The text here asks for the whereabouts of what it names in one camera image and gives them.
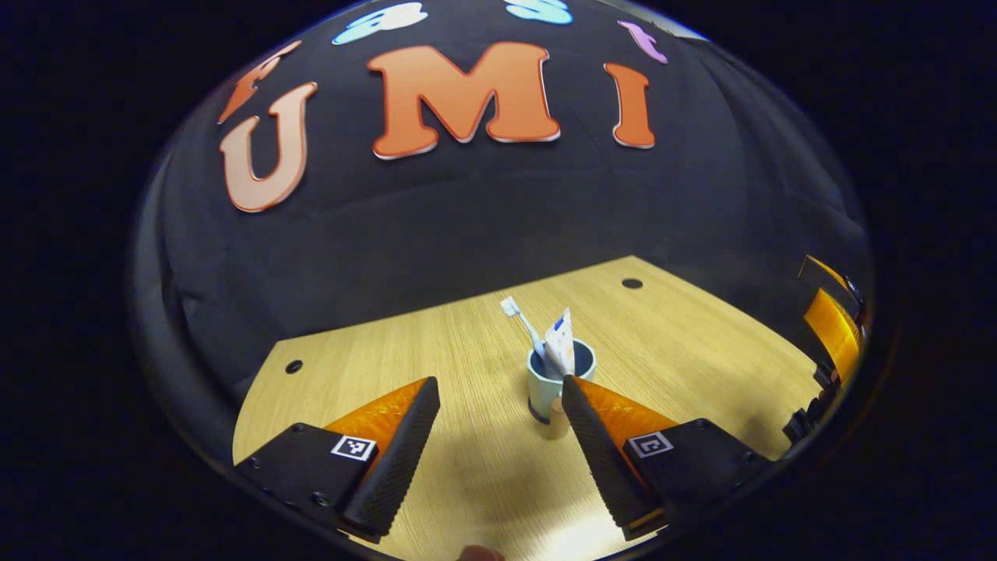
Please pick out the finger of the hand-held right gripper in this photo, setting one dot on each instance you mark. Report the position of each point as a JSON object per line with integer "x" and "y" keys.
{"x": 837, "y": 335}
{"x": 835, "y": 282}

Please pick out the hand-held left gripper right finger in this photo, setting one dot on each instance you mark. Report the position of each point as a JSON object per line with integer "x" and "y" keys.
{"x": 596, "y": 460}

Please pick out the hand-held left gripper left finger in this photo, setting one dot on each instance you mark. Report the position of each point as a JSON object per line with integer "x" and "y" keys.
{"x": 397, "y": 467}

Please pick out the dark brown round coaster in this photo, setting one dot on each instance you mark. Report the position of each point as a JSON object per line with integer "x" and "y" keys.
{"x": 536, "y": 414}

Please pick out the white toothpaste tube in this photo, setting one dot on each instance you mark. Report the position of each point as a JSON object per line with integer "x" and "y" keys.
{"x": 561, "y": 343}

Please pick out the white toothbrush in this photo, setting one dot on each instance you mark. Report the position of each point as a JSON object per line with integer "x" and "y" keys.
{"x": 510, "y": 306}

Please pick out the wooden desktop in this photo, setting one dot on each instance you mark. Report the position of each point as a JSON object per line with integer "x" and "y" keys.
{"x": 436, "y": 351}

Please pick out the black backdrop cloth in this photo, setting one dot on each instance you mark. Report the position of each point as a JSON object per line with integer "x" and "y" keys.
{"x": 467, "y": 218}

